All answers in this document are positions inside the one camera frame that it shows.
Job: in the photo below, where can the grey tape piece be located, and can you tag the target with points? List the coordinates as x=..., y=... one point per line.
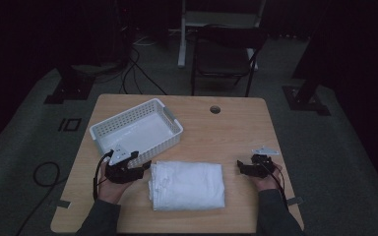
x=63, y=204
x=295, y=201

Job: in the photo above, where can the black stand base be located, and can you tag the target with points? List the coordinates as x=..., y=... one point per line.
x=70, y=87
x=306, y=98

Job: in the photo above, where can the white metal stand frame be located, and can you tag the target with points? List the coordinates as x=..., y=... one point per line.
x=182, y=39

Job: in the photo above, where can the white perforated plastic basket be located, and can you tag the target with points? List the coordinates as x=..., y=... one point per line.
x=138, y=131

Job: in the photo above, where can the white cloth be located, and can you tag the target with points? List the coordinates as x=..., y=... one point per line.
x=187, y=185

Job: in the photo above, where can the person's right hand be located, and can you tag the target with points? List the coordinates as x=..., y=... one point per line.
x=269, y=183

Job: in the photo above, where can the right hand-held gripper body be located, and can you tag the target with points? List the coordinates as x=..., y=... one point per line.
x=259, y=168

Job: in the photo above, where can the black folding chair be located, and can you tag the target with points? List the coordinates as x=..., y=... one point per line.
x=224, y=55

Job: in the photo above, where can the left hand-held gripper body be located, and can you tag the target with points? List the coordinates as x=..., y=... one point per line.
x=119, y=173

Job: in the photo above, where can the person's left hand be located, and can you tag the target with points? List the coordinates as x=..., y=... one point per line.
x=110, y=191

